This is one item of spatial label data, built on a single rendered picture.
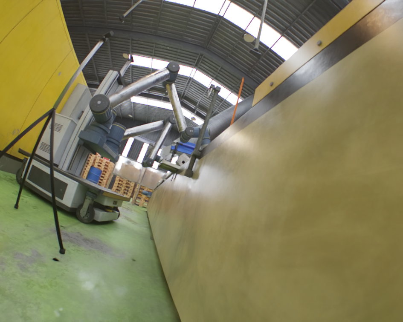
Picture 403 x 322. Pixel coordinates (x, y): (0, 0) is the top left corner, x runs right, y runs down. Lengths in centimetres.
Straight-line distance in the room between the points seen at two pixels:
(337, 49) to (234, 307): 49
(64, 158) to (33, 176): 43
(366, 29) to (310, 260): 36
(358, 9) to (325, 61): 14
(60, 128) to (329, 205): 230
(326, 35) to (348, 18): 7
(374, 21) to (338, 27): 10
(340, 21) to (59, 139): 229
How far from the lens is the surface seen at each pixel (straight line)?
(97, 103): 184
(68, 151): 227
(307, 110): 36
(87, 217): 180
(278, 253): 30
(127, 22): 1276
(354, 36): 39
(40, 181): 201
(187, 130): 190
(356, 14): 43
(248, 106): 1186
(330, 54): 41
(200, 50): 1231
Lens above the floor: 41
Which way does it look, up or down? 16 degrees up
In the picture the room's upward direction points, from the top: 18 degrees clockwise
